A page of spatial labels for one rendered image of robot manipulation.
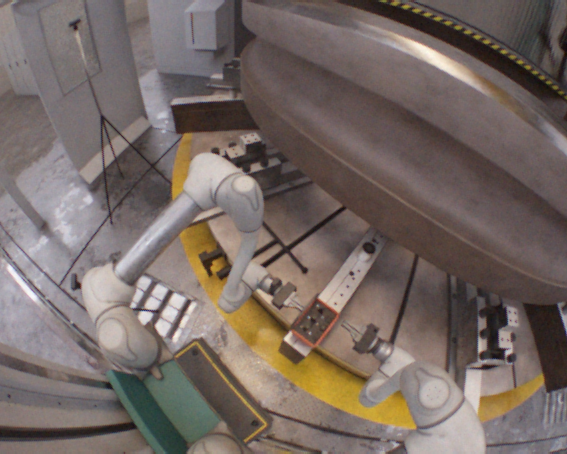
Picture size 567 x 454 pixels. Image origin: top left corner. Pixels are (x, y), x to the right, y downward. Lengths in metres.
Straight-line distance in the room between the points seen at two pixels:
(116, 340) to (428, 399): 0.80
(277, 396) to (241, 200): 1.47
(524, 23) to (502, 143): 3.51
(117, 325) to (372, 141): 1.30
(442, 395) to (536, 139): 0.85
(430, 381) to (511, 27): 4.22
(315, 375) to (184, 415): 1.15
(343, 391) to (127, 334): 1.54
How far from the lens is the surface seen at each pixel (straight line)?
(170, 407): 1.05
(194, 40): 4.73
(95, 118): 3.48
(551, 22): 4.66
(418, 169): 1.30
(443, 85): 1.00
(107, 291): 0.95
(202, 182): 0.84
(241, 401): 1.60
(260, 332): 1.96
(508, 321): 1.77
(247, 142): 1.83
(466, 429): 0.66
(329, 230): 2.02
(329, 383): 1.97
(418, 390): 0.58
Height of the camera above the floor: 1.91
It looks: 54 degrees down
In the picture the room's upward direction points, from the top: 8 degrees clockwise
